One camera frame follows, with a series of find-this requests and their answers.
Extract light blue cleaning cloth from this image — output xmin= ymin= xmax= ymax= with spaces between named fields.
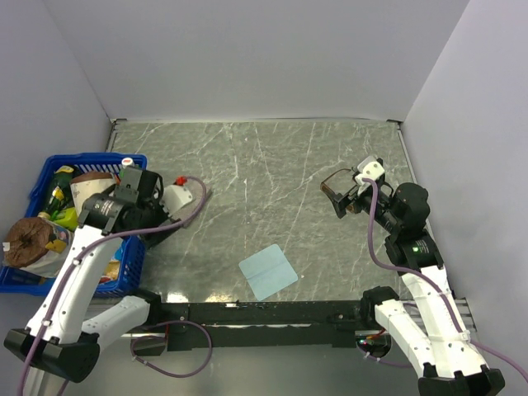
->
xmin=238 ymin=244 xmax=299 ymax=301

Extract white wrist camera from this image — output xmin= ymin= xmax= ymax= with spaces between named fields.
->
xmin=355 ymin=156 xmax=385 ymax=185
xmin=160 ymin=185 xmax=194 ymax=217

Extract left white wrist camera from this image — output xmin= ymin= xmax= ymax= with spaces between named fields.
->
xmin=160 ymin=185 xmax=194 ymax=217

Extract blue plastic basket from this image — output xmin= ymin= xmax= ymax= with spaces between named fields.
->
xmin=1 ymin=153 xmax=148 ymax=298

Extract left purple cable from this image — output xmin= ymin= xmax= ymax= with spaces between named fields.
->
xmin=18 ymin=176 xmax=207 ymax=396

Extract brown paper bag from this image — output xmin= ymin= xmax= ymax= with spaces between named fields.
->
xmin=69 ymin=171 xmax=116 ymax=216

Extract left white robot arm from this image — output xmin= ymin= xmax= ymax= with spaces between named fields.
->
xmin=3 ymin=167 xmax=167 ymax=383

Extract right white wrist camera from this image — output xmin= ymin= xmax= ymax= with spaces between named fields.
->
xmin=355 ymin=156 xmax=385 ymax=185

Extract brown sunglasses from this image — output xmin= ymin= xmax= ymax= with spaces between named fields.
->
xmin=320 ymin=168 xmax=356 ymax=209

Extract green drink bottle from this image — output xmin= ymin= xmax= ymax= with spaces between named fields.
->
xmin=120 ymin=157 xmax=134 ymax=168

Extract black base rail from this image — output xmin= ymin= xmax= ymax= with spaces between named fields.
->
xmin=133 ymin=300 xmax=381 ymax=351

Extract brown round bread bag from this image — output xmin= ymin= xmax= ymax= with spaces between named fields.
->
xmin=2 ymin=217 xmax=73 ymax=278

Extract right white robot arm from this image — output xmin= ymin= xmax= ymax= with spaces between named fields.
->
xmin=321 ymin=179 xmax=505 ymax=395

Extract green glass bottle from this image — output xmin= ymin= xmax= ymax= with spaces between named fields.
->
xmin=37 ymin=165 xmax=81 ymax=220

